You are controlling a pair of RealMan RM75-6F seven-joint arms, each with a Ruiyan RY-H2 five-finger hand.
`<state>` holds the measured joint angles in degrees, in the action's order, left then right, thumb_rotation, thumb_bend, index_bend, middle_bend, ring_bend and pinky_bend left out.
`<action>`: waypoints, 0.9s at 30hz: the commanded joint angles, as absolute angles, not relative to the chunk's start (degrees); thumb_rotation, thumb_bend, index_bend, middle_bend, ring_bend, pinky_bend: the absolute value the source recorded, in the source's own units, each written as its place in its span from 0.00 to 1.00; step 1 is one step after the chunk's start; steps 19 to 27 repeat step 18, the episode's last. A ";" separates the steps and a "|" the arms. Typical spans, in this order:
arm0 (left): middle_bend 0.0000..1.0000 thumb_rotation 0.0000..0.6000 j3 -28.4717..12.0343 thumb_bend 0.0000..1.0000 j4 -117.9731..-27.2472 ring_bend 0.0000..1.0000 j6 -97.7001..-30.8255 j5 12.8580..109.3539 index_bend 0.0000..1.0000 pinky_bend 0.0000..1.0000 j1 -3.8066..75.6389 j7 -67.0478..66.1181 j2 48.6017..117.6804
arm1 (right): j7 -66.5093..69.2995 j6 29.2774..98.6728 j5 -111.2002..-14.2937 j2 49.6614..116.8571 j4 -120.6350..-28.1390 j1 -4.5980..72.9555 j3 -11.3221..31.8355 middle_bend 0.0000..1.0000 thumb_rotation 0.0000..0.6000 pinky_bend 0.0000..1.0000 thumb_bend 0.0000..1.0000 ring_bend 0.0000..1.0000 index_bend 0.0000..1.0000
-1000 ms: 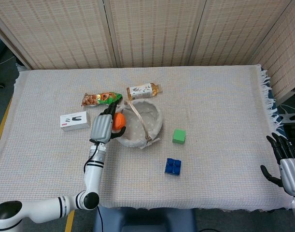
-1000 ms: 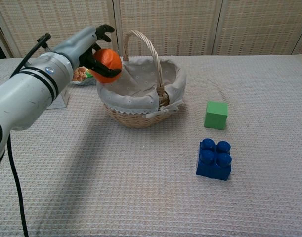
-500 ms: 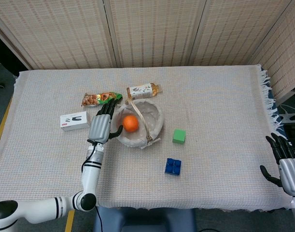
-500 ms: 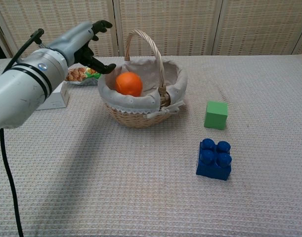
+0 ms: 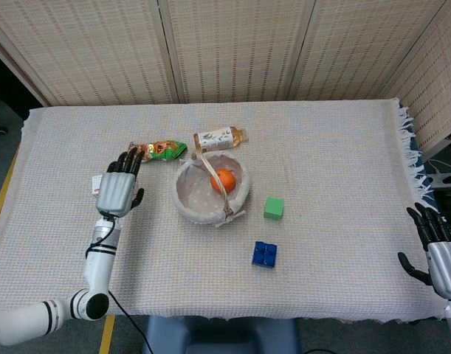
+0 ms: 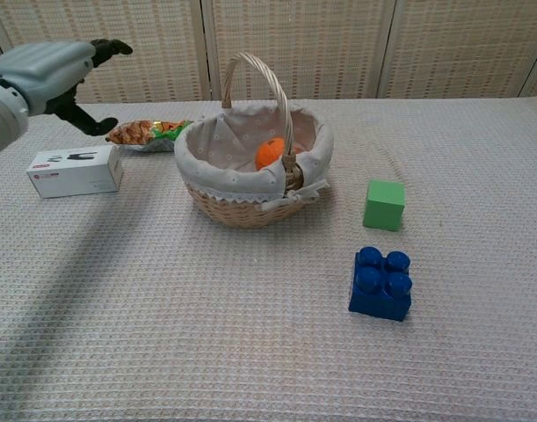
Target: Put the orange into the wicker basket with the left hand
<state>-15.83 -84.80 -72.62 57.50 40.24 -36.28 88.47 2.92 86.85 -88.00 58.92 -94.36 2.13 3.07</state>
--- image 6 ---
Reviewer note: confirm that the blue studded building block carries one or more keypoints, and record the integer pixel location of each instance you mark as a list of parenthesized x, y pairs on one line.
[(381, 285)]

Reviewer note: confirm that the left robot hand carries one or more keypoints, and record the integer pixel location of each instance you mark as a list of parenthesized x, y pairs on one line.
[(61, 79)]

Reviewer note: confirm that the green cube block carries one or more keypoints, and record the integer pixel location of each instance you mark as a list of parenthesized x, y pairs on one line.
[(383, 204)]

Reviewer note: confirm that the beige waffle-weave tablecloth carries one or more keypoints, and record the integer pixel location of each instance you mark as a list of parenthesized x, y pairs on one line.
[(268, 285)]

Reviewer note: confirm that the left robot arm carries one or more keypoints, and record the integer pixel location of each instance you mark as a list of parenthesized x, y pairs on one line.
[(2, 118)]

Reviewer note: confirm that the white stapler box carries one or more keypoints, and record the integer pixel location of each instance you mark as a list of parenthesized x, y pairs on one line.
[(74, 169)]

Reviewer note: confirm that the nut snack bag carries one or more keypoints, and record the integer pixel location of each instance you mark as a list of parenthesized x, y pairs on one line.
[(147, 134)]

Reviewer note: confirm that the grey fabric basket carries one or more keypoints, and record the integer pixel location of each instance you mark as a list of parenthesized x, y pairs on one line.
[(255, 167)]

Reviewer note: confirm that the orange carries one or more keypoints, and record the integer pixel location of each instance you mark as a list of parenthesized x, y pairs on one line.
[(270, 152)]

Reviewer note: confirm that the folding bamboo screen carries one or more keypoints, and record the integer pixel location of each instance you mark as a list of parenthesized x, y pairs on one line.
[(321, 48)]

